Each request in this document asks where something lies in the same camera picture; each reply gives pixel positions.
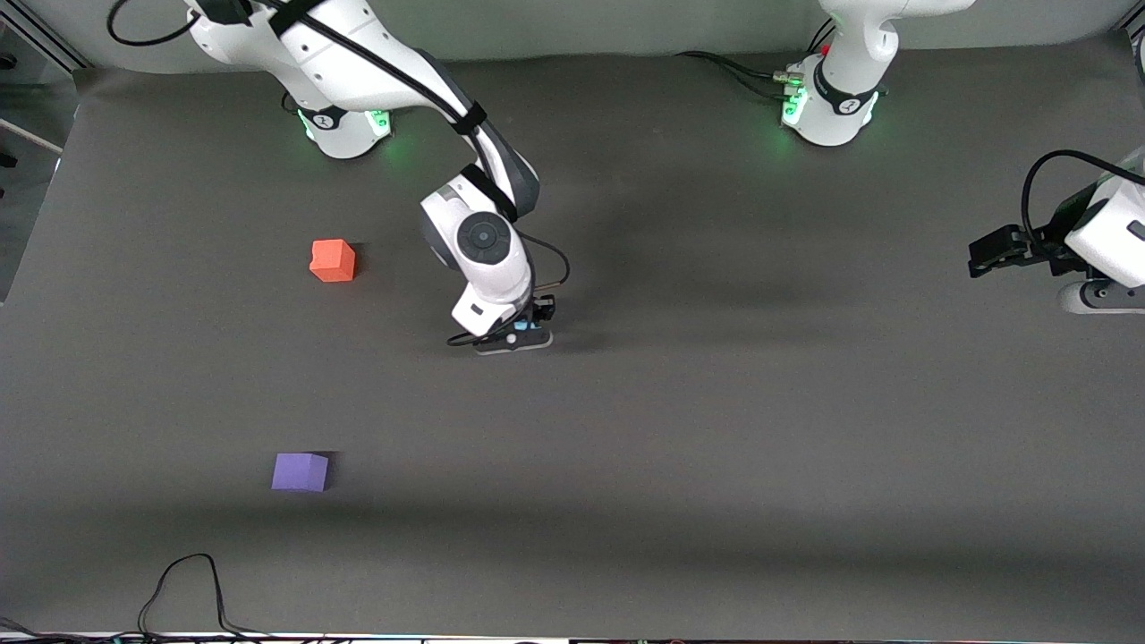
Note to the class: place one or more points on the orange block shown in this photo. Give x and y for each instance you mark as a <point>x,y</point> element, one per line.
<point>332,260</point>

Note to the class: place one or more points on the grey metal frame bar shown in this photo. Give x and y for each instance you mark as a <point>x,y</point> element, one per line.
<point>40,40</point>

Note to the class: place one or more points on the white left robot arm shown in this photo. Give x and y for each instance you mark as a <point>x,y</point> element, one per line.
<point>845,98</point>

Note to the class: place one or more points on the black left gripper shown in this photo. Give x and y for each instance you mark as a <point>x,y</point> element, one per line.
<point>1058,240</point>

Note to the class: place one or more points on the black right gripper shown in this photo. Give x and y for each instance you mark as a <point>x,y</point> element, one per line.
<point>542,310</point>

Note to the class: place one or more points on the dark grey table mat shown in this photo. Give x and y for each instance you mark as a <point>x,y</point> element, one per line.
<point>716,447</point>

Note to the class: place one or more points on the purple block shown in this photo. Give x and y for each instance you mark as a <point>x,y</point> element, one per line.
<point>300,472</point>

